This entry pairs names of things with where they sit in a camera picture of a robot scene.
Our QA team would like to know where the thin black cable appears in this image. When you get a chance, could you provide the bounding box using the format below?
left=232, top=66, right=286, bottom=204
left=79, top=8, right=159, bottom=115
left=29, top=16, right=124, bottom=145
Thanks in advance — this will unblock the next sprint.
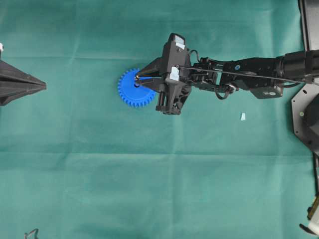
left=175, top=65, right=319, bottom=87

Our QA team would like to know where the black metal frame rail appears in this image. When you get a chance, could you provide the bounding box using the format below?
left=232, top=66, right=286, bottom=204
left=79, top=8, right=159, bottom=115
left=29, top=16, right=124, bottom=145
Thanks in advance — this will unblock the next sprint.
left=298, top=0, right=319, bottom=51

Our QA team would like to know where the blue plastic spur gear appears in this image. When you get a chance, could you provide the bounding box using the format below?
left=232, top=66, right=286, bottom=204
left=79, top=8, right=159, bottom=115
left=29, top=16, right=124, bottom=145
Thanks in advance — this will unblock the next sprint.
left=117, top=68, right=156, bottom=108

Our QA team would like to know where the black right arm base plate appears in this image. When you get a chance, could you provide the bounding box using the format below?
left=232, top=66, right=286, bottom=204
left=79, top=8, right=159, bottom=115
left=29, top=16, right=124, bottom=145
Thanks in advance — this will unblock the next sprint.
left=291, top=84, right=319, bottom=155

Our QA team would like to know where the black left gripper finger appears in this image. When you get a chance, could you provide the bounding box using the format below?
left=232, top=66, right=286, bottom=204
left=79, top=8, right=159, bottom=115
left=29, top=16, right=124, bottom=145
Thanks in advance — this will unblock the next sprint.
left=0, top=60, right=46, bottom=106

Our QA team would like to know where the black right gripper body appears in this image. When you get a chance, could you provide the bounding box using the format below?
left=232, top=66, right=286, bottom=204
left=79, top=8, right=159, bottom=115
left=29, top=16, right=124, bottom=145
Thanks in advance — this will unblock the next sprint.
left=156, top=33, right=191, bottom=115

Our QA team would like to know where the green cloth table cover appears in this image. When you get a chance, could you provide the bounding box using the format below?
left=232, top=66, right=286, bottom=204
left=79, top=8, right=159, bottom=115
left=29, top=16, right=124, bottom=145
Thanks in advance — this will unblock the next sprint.
left=0, top=0, right=315, bottom=239

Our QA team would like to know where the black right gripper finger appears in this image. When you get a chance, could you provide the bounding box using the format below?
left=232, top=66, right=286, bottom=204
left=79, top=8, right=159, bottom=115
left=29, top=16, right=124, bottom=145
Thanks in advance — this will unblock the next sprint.
left=138, top=57, right=162, bottom=76
left=139, top=78, right=164, bottom=93

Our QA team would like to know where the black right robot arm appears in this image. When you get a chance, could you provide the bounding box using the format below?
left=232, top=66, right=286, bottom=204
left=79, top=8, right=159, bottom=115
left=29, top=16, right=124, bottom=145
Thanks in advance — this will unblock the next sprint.
left=135, top=33, right=319, bottom=115

